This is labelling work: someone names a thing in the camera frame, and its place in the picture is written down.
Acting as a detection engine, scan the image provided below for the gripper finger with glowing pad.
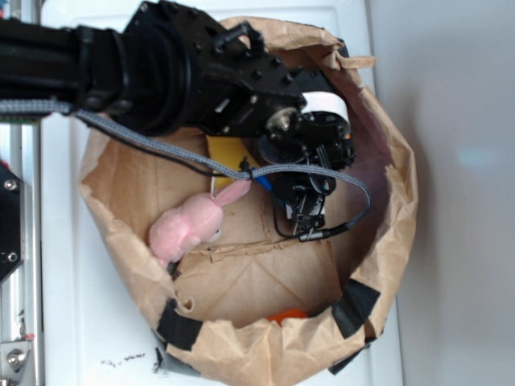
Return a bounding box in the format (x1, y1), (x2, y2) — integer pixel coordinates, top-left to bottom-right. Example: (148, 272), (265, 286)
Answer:
(301, 91), (348, 121)

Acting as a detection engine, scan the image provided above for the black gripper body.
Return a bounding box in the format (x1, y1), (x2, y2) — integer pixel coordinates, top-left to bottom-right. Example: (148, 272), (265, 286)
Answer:
(183, 22), (356, 169)

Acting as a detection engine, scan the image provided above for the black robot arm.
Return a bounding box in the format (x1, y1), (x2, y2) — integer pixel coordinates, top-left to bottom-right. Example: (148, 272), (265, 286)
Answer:
(1, 1), (355, 170)

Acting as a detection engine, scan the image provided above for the yellow sponge wedge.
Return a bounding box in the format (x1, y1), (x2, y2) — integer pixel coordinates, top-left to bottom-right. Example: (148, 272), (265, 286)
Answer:
(206, 136), (254, 177)

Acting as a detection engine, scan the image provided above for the pink plush bunny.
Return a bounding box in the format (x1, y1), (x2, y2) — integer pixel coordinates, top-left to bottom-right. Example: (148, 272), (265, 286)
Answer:
(148, 180), (251, 268)

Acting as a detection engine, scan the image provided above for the brown paper bag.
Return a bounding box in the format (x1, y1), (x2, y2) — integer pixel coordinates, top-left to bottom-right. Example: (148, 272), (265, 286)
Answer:
(80, 17), (418, 385)

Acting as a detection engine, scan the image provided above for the orange toy carrot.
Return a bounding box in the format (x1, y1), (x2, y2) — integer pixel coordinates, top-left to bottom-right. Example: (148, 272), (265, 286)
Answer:
(267, 309), (308, 326)

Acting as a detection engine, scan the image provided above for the grey braided cable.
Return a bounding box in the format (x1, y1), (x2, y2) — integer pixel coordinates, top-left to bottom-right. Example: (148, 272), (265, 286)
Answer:
(0, 99), (372, 242)

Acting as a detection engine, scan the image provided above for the aluminium frame rail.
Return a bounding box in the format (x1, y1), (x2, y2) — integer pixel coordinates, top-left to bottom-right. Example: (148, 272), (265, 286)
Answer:
(0, 0), (46, 386)

